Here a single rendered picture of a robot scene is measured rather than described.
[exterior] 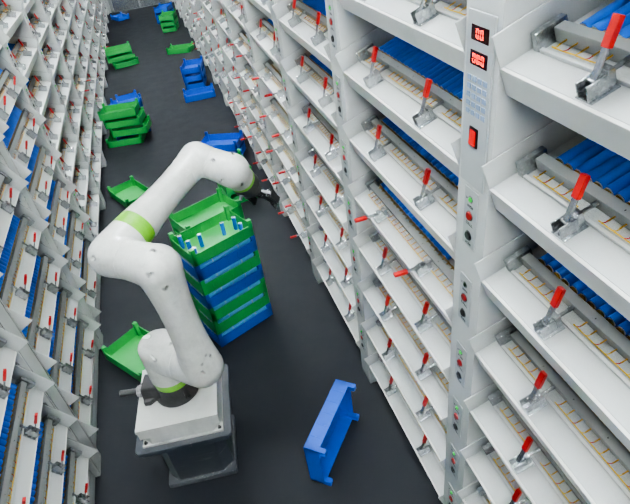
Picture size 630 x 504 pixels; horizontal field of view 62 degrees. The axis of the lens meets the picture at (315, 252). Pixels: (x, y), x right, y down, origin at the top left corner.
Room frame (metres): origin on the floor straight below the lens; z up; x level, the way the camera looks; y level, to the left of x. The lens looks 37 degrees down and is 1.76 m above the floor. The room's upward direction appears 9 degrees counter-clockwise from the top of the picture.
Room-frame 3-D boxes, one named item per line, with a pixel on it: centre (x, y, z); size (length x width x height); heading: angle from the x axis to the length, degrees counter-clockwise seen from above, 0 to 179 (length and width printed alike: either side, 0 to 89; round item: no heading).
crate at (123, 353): (1.76, 0.87, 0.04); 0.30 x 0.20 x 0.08; 48
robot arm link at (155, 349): (1.21, 0.53, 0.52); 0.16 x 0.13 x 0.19; 58
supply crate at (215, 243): (1.91, 0.43, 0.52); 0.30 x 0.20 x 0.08; 125
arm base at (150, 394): (1.22, 0.59, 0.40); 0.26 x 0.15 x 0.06; 88
